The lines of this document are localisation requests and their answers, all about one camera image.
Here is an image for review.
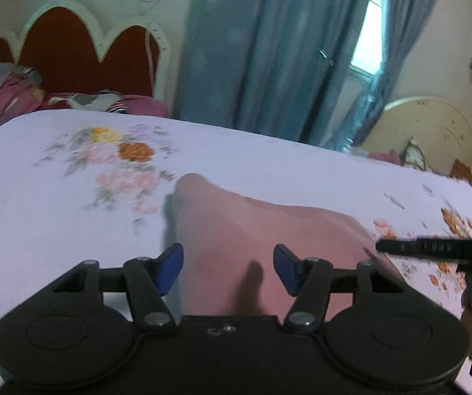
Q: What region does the orange pillow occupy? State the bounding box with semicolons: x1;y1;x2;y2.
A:
451;158;472;184

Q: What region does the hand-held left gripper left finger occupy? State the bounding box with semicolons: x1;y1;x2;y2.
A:
52;243;185;332

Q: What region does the narrow blue curtain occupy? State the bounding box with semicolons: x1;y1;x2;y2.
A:
328;0;448;151

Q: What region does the pink cloth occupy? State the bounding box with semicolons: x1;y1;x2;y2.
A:
366;150;403;166

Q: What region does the purple pillow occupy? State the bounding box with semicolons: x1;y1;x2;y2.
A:
120;94;169;118

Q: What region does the red heart-shaped headboard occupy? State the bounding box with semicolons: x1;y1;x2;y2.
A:
0;0;171;111

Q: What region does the wide blue curtain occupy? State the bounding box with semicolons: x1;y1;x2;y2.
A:
173;0;380;145

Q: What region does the patterned cream pillow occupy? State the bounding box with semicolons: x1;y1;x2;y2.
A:
402;137;435;172

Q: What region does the window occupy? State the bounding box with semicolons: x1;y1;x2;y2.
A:
349;0;385;89

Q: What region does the pile of colourful clothes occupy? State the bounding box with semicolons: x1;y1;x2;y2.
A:
0;62;48;134

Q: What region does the white floral bedsheet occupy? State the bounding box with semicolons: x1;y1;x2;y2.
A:
0;109;472;340

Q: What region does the striped patterned blanket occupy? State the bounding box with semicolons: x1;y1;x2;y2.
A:
43;90;130;115

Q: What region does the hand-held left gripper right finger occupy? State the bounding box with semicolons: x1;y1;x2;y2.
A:
273;244;407;332

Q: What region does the pink knit sweater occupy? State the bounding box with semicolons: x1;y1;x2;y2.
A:
169;173;406;318

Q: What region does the cream round headboard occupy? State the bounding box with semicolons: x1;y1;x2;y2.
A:
360;96;472;184

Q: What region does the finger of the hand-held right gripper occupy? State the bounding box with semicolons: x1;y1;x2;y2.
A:
375;236;472;262

